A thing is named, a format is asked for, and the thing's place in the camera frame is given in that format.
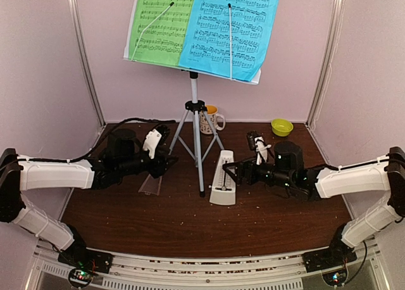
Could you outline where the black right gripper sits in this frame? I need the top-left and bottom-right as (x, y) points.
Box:
(223, 155), (294, 189)

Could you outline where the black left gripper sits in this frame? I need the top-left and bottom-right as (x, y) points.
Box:
(117, 148), (178, 179)

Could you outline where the white metronome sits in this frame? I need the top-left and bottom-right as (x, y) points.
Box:
(209, 150), (236, 206)

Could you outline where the clear metronome front cover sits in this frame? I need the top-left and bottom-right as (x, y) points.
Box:
(138, 175), (163, 196)

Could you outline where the white perforated music stand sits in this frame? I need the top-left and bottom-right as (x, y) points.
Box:
(122, 0), (282, 198)

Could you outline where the green sheet music page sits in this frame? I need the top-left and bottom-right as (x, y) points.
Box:
(123, 0), (194, 68)

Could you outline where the blue sheet music page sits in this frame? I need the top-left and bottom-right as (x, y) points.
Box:
(178, 0), (279, 84)

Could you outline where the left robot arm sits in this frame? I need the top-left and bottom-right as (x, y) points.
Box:
(1, 120), (177, 267)

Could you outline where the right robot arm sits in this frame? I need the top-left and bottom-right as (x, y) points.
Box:
(222, 141), (404, 266)

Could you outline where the floral ceramic mug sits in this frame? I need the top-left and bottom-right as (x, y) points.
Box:
(199, 105), (226, 135)

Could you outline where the small yellow-green bowl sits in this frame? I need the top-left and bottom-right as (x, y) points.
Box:
(271, 118), (294, 137)

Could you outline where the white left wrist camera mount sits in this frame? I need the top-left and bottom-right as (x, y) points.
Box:
(142, 129), (162, 160)

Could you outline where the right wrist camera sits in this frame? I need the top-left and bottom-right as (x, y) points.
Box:
(247, 131), (273, 165)

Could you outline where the aluminium front rail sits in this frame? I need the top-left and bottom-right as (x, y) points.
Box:
(31, 234), (385, 290)

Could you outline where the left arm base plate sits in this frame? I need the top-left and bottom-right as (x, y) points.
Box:
(58, 249), (113, 274)

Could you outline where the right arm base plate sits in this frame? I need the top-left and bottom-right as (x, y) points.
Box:
(302, 247), (357, 273)

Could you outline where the left aluminium frame post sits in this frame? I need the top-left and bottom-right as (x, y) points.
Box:
(68, 0), (106, 127)

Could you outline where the aluminium frame post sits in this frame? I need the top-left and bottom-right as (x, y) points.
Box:
(306, 0), (345, 132)
(68, 0), (106, 127)

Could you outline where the right aluminium frame post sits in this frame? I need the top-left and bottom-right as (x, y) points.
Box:
(306, 0), (345, 132)

